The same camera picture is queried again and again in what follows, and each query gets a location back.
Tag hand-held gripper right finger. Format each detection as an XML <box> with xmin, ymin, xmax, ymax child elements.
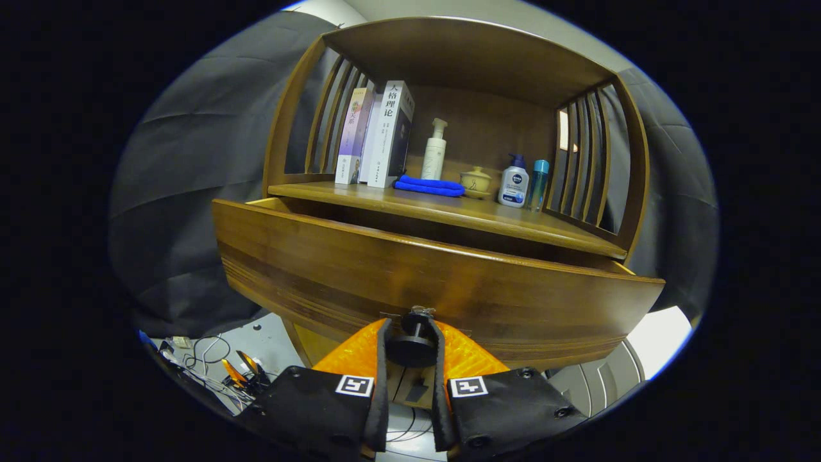
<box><xmin>427</xmin><ymin>318</ymin><xmax>588</xmax><ymax>461</ymax></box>

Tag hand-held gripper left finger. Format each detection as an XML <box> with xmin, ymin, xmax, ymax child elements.
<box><xmin>234</xmin><ymin>318</ymin><xmax>393</xmax><ymax>461</ymax></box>

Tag black round drawer knob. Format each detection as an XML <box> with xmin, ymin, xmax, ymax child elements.
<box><xmin>385</xmin><ymin>307</ymin><xmax>440</xmax><ymax>368</ymax></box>

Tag wooden drawer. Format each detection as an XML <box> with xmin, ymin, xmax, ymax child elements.
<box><xmin>212</xmin><ymin>196</ymin><xmax>666</xmax><ymax>373</ymax></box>

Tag wooden countertop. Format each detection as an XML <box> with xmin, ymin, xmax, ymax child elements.
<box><xmin>268</xmin><ymin>180</ymin><xmax>629</xmax><ymax>261</ymax></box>

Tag wooden cabinet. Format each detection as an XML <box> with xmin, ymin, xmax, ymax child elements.
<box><xmin>262</xmin><ymin>16</ymin><xmax>652</xmax><ymax>411</ymax></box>

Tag orange and black tool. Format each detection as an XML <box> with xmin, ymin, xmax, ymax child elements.
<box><xmin>221</xmin><ymin>350</ymin><xmax>270</xmax><ymax>392</ymax></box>

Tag blue folded cloth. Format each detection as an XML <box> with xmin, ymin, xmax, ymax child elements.
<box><xmin>393</xmin><ymin>174</ymin><xmax>466</xmax><ymax>198</ymax></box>

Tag white appliance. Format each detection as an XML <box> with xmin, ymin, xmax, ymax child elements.
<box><xmin>548</xmin><ymin>306</ymin><xmax>695</xmax><ymax>418</ymax></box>

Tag yellow lidded teacup with saucer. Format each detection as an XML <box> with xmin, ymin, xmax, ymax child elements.
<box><xmin>459</xmin><ymin>166</ymin><xmax>493</xmax><ymax>200</ymax></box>

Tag white bottle with blue pump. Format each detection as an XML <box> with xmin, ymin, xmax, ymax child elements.
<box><xmin>498</xmin><ymin>153</ymin><xmax>530</xmax><ymax>209</ymax></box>

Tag clear blue bottle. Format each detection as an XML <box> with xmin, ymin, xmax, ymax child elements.
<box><xmin>529</xmin><ymin>159</ymin><xmax>550</xmax><ymax>212</ymax></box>

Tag thin white book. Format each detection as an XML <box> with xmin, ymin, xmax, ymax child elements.
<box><xmin>358</xmin><ymin>93</ymin><xmax>385</xmax><ymax>184</ymax></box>

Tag white book with dark cover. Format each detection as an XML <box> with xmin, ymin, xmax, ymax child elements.
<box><xmin>368</xmin><ymin>80</ymin><xmax>416</xmax><ymax>189</ymax></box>

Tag purple book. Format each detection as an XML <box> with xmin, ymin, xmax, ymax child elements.
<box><xmin>335</xmin><ymin>87</ymin><xmax>375</xmax><ymax>185</ymax></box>

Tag black cables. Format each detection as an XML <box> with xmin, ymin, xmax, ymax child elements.
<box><xmin>151</xmin><ymin>332</ymin><xmax>276</xmax><ymax>416</ymax></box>

